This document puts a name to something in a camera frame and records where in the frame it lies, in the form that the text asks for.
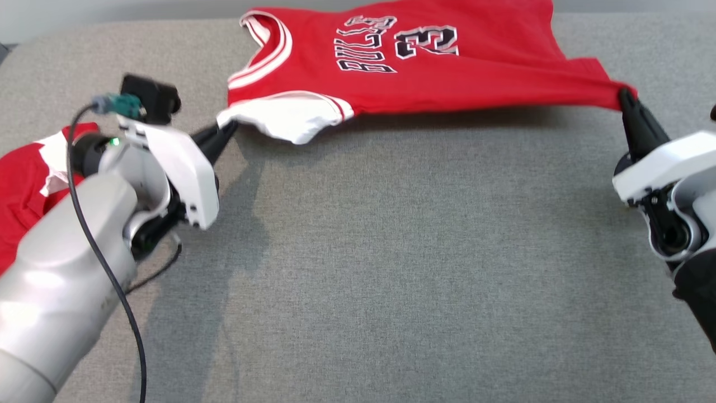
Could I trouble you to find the teal cable connector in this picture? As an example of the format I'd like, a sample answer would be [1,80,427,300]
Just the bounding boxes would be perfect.
[91,93,143,119]

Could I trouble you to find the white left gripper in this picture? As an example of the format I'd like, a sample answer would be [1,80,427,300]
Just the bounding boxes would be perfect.
[117,115,239,231]

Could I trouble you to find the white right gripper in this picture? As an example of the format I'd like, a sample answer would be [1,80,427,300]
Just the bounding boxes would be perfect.
[613,88,716,205]

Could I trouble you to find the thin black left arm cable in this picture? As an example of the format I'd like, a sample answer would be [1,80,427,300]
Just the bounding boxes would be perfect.
[66,104,182,403]

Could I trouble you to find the red shorts with white trim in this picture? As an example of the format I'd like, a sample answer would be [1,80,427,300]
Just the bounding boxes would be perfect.
[0,122,101,275]

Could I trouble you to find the red Bulls basketball jersey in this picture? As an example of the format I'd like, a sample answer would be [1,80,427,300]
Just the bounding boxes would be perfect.
[216,0,638,145]

